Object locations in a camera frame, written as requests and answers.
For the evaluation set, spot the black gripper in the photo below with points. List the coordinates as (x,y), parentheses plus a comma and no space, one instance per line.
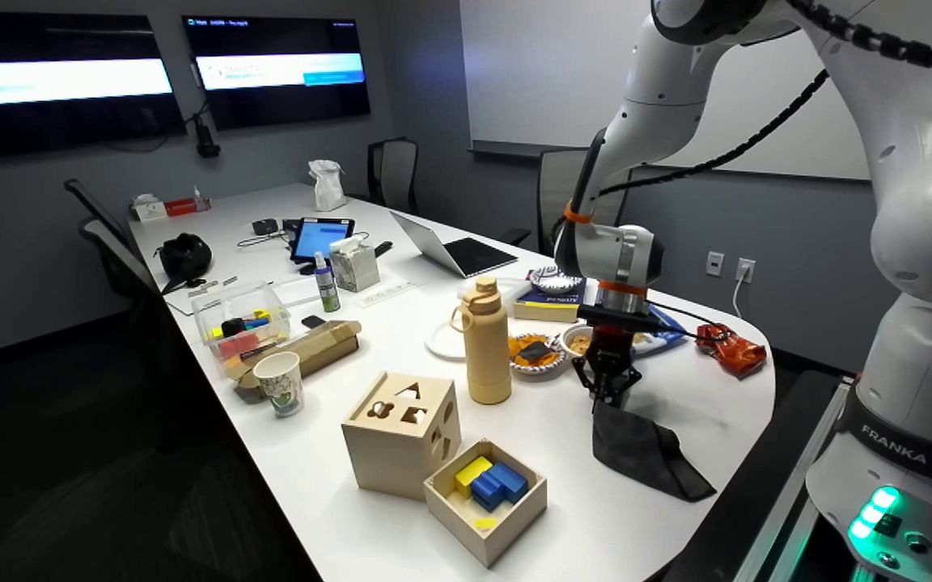
(608,364)

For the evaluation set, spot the black towel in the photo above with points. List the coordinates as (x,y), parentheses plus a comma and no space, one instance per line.
(646,452)

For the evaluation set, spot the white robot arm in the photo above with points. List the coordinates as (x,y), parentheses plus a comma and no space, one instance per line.
(875,478)

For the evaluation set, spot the white bowl of pasta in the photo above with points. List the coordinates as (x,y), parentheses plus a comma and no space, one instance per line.
(573,340)

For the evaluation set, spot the blue snack bag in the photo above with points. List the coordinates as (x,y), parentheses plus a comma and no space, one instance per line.
(667,337)

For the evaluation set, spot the small bowl of snacks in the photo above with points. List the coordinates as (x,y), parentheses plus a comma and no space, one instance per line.
(536,354)

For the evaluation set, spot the blue and yellow book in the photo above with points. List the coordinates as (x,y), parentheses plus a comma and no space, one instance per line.
(555,309)

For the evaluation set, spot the blue patterned bowl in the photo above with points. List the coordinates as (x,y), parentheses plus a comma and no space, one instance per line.
(553,283)

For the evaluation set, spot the beige water bottle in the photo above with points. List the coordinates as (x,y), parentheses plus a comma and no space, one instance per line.
(484,325)

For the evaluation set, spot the red chip bag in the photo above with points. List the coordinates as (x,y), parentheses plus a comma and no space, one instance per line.
(736,354)

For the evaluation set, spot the white paper plate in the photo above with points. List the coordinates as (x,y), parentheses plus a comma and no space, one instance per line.
(444,344)

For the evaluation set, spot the black laptop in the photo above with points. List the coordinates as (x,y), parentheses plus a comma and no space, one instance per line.
(461,257)

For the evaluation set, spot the wooden tray with blocks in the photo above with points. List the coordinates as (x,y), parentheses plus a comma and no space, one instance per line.
(488,497)

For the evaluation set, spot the wooden shape sorter cube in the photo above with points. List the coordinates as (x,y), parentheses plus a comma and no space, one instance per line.
(402,430)

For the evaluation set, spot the white tissue box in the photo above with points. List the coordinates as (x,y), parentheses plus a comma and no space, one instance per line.
(353,263)

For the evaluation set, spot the brown cardboard box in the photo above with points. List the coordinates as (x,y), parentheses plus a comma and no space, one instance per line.
(320,348)

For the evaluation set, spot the far grey office chair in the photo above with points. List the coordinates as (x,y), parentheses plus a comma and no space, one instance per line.
(390,172)

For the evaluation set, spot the grey office chair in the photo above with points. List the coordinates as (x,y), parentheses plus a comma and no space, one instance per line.
(390,172)
(122,263)

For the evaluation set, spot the small spray bottle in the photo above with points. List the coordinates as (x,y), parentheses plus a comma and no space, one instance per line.
(326,285)

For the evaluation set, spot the blue tablet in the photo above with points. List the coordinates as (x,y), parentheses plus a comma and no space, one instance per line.
(320,234)

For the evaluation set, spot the white plastic bag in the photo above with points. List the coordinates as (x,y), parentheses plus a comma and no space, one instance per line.
(328,188)

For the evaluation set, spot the clear plastic container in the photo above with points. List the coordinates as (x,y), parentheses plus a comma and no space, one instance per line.
(242,316)

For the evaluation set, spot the black headphones bag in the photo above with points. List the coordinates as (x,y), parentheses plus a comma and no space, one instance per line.
(187,259)

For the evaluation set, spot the red and white box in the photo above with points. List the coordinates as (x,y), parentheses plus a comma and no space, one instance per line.
(146,209)

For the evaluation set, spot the black webcam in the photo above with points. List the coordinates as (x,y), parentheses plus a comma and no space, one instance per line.
(204,137)

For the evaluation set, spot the wall power outlet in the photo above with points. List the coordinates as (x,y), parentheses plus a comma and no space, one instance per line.
(715,263)

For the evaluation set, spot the right wall monitor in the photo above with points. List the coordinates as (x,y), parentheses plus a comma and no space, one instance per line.
(281,70)

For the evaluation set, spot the wall monitor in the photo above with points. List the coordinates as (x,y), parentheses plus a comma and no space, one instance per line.
(281,70)
(82,78)

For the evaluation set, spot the left wall monitor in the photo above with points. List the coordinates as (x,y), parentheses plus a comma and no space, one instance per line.
(82,78)

